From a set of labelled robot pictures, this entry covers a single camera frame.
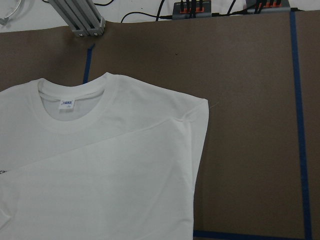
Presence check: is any white long-sleeve printed shirt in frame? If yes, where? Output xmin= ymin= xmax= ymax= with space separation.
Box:
xmin=0 ymin=73 xmax=209 ymax=240

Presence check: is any upper orange-black usb hub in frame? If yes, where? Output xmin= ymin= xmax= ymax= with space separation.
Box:
xmin=172 ymin=0 xmax=212 ymax=20

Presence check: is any orange-black usb hub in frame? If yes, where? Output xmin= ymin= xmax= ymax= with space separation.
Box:
xmin=172 ymin=0 xmax=212 ymax=20
xmin=245 ymin=0 xmax=291 ymax=14

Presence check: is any lower orange-black usb hub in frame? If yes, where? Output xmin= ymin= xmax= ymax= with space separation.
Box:
xmin=245 ymin=0 xmax=291 ymax=14

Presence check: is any aluminium frame post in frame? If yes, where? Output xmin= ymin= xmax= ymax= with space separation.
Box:
xmin=49 ymin=0 xmax=106 ymax=37

